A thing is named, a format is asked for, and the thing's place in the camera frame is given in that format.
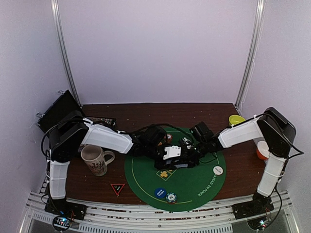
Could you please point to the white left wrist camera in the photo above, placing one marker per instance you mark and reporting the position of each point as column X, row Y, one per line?
column 171, row 152

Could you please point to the aluminium frame post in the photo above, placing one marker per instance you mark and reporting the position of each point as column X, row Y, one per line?
column 250, row 62
column 64, row 53

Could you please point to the blue small blind button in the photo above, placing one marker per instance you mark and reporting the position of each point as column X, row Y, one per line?
column 160, row 193

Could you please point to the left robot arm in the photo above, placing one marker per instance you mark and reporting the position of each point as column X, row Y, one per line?
column 74, row 133

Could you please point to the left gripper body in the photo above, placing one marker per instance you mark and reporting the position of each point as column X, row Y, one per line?
column 152, row 150

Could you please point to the round green poker mat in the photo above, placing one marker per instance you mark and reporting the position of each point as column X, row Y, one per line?
column 194, row 187

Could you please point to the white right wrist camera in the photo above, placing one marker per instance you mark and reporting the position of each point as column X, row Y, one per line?
column 186, row 143

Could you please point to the white floral mug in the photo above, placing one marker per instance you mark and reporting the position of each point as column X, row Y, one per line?
column 96, row 159

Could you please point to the red poker chip stack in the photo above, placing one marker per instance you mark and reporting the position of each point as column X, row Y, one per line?
column 169, row 138

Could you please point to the right aluminium frame post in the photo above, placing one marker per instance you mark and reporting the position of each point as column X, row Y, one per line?
column 250, row 62

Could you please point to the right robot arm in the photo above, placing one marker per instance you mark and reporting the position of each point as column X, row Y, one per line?
column 276, row 136

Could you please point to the blue poker chip stack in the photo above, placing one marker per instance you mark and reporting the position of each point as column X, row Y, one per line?
column 171, row 198

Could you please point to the orange bowl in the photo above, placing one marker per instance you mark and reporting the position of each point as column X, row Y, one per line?
column 262, row 150

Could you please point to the left aluminium frame post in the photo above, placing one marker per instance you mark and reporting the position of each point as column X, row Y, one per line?
column 64, row 53

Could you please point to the black poker case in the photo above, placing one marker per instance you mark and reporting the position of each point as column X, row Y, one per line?
column 64, row 105

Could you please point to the red black triangle token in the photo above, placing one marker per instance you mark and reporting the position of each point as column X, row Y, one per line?
column 117, row 188

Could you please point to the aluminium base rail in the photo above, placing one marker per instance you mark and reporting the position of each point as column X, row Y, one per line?
column 214, row 217

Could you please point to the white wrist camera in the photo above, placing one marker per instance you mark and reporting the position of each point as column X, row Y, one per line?
column 171, row 152
column 186, row 143

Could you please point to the blue playing card deck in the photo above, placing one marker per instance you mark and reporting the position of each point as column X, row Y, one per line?
column 177, row 166

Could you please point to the green bowl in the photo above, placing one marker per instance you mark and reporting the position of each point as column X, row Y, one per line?
column 235, row 119

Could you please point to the white dealer button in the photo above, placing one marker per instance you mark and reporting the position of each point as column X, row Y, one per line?
column 218, row 170

